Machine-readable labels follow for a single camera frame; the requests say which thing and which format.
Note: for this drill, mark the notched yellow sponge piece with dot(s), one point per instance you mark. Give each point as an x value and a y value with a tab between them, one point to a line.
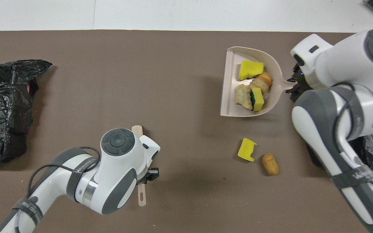
246	149

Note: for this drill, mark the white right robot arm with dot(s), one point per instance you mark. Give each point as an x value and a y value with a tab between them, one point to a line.
335	64

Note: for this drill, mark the brown table mat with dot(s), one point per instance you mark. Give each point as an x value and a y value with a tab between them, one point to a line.
108	64

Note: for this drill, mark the beige plastic dustpan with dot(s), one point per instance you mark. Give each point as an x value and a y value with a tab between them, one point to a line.
230	84

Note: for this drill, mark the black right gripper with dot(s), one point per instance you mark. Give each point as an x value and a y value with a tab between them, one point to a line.
301	79

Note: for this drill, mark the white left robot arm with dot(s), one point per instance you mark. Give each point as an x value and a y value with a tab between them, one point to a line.
115	181

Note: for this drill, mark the small yellow green sponge piece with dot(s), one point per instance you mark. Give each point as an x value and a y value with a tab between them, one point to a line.
258	101

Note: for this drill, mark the pale crusty bread chunk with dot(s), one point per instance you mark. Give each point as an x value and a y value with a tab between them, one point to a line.
242	97

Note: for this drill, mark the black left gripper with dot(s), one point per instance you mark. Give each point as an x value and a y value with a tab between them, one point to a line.
152	174

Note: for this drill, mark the beige hand brush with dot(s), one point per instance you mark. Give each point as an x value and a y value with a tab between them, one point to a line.
141	197

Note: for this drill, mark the large yellow sponge piece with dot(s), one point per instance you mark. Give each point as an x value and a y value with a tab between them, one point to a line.
249	69

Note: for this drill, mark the long ridged croissant piece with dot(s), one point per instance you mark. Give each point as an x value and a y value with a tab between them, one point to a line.
264	82

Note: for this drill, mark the brown oval bread roll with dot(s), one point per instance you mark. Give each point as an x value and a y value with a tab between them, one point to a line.
270	164

